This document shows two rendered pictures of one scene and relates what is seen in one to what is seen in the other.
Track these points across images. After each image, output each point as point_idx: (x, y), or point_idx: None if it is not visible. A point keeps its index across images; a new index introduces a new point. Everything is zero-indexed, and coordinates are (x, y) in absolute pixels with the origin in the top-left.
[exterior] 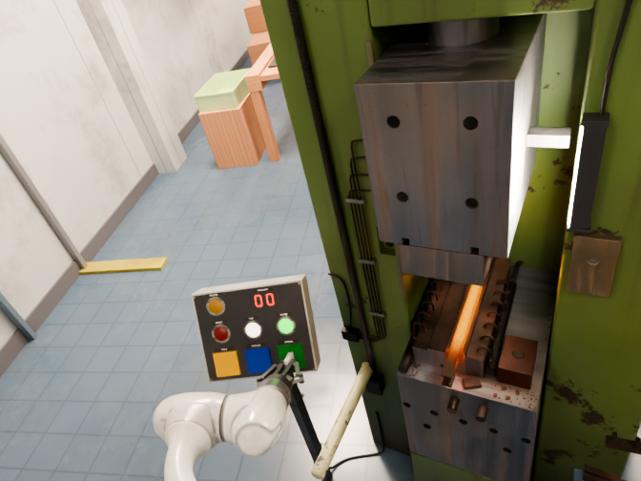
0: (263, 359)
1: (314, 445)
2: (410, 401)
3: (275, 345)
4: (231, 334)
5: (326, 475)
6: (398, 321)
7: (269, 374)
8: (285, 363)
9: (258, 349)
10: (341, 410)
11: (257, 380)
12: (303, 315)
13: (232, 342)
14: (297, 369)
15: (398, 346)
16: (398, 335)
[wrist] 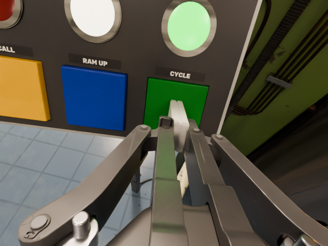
0: (108, 100)
1: (136, 178)
2: (297, 204)
3: (143, 76)
4: (25, 8)
5: (136, 190)
6: (298, 98)
7: (123, 174)
8: (177, 129)
9: (100, 73)
10: (182, 174)
11: (21, 243)
12: (249, 9)
13: (28, 33)
14: (267, 188)
15: (260, 126)
16: (275, 114)
